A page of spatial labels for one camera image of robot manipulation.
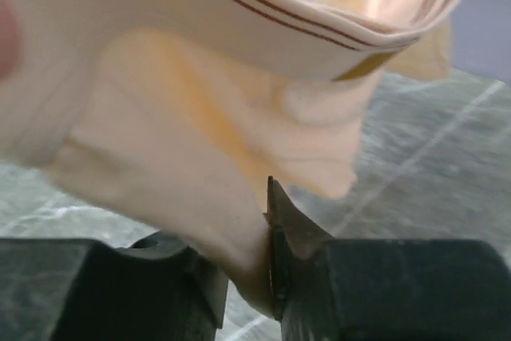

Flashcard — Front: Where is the beige underwear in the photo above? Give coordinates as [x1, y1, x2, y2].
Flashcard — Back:
[1, 0, 461, 315]

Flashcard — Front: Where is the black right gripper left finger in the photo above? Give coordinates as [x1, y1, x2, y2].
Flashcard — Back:
[1, 232, 228, 341]

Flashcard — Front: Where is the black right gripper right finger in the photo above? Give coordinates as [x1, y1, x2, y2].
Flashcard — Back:
[267, 178, 510, 341]

